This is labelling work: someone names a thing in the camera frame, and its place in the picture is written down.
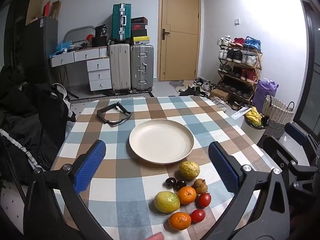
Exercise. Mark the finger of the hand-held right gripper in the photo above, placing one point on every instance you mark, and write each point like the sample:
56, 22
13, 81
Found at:
296, 132
277, 152

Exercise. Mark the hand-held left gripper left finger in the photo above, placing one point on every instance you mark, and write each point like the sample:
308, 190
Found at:
88, 166

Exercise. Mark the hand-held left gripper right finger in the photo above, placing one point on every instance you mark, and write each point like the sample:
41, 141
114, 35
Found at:
223, 166

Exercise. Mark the small brown longan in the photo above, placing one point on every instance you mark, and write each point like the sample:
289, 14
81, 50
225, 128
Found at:
203, 189
198, 182

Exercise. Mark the bumpy yellow guava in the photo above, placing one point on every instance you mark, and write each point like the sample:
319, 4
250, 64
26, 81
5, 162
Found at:
189, 170

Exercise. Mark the red tomato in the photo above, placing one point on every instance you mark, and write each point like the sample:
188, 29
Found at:
198, 215
204, 200

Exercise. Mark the orange mandarin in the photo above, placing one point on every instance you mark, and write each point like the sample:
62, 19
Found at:
186, 195
179, 221

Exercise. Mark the dark purple plum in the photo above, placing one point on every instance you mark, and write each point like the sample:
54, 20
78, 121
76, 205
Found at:
170, 182
181, 185

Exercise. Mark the smooth green yellow guava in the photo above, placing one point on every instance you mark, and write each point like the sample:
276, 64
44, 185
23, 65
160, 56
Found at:
166, 201

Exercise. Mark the cream round plate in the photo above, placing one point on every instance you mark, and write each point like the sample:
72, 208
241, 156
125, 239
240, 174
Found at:
161, 141

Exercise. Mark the person's left hand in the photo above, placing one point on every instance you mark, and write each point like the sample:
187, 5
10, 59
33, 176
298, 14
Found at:
155, 237

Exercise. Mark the white trash bin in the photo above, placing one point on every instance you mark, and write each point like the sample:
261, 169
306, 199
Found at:
251, 135

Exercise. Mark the purple bag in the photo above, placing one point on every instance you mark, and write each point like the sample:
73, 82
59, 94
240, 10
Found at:
263, 92

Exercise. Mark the white flat packet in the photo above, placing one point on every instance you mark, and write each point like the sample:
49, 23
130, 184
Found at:
240, 113

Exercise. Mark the small cardboard box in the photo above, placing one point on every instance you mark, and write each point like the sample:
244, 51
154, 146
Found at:
219, 95

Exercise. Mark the wooden shoe rack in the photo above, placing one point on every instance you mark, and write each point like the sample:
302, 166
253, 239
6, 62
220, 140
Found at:
257, 65

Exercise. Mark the pile of floor shoes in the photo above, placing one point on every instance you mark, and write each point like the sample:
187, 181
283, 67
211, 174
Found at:
195, 87

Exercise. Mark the white perforated panel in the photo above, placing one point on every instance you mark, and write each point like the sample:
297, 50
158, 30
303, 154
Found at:
11, 205

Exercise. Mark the black backpack on chair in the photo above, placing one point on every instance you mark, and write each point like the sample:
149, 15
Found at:
15, 120

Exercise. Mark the white desk with drawers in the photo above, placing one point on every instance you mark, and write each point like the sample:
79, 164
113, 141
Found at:
98, 73

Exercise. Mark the patterned door mat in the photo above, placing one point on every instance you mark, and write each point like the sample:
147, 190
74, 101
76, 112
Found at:
176, 85

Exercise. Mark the rows of shoes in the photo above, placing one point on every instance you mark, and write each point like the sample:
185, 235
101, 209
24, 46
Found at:
237, 55

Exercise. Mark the beige suitcase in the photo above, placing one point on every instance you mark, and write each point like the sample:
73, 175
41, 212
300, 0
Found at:
120, 67

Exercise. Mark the silver suitcase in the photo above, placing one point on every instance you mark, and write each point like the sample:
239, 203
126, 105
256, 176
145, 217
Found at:
141, 67

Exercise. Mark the tan wooden door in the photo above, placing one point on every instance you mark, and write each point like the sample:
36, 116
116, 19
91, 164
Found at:
180, 55

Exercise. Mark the blue plastic bag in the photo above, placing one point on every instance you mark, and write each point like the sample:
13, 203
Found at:
63, 47

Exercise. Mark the black storage box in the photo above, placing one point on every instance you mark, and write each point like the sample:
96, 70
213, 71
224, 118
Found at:
100, 42

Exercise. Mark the dark grey refrigerator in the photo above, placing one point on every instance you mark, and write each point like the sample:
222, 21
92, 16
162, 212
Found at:
40, 50

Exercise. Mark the grey arched mirror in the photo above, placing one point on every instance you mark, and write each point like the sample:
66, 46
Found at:
75, 32

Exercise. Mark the yellow and black box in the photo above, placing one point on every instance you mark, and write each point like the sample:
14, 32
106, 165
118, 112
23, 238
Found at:
140, 40

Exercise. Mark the black printed bag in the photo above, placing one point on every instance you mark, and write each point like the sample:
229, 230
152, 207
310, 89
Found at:
100, 30

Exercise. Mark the black shoe box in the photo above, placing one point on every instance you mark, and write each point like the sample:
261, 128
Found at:
138, 33
138, 20

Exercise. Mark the teal suitcase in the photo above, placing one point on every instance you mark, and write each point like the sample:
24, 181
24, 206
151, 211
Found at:
117, 22

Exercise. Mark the brown paper bag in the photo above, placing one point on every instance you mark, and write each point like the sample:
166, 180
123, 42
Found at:
56, 10

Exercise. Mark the red paper bag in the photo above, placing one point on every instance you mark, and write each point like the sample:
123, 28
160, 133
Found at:
46, 9

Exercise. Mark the flat cardboard sheet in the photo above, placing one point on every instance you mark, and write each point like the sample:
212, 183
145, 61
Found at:
35, 5

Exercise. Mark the black phone holder bracket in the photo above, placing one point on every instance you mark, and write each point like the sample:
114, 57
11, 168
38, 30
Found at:
101, 115

